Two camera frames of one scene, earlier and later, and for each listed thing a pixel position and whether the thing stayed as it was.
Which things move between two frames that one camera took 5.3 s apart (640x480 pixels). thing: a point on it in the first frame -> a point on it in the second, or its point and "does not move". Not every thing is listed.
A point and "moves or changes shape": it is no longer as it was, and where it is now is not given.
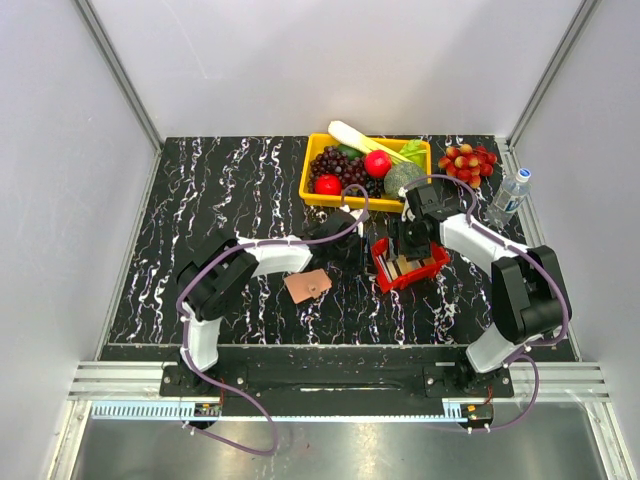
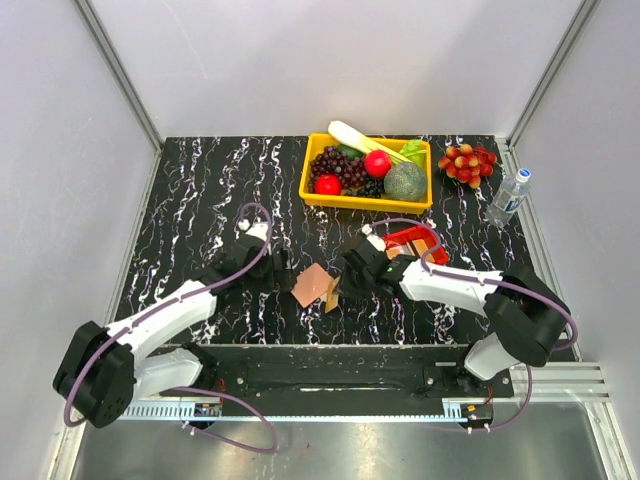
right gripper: (411, 253) -> (347, 290)
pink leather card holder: (306, 285) does not move
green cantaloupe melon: (401, 175) does not move
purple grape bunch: (332, 161) does not move
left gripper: (357, 267) -> (278, 279)
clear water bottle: (509, 198) does not move
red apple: (377, 163) does not move
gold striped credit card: (392, 267) moves or changes shape
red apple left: (328, 184) does not move
